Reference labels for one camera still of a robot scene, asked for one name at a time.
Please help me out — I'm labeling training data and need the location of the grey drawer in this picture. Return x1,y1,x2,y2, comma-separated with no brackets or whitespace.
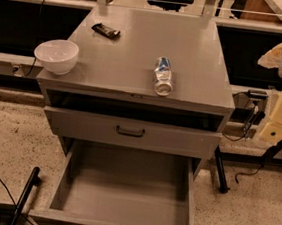
30,141,195,225
45,107,221,159

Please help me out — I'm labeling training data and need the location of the grey drawer cabinet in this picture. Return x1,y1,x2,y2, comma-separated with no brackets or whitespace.
27,0,245,182

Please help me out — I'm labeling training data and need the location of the grey top drawer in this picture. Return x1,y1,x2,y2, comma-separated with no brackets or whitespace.
45,107,221,159

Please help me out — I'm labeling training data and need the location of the black power adapter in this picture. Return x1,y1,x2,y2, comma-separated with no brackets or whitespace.
247,90,268,99

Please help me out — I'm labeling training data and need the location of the black table leg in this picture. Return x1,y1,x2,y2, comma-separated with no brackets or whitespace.
214,147,229,194

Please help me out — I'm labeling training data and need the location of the crushed soda can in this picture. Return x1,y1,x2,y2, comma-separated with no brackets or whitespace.
153,56,173,97

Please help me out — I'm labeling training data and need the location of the dark snack bar wrapper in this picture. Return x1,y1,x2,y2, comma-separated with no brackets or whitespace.
92,23,120,39

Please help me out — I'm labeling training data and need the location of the white bowl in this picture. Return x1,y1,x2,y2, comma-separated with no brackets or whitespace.
34,39,79,75

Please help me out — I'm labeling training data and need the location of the black stand pole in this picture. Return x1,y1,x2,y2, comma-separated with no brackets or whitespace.
8,167,40,225

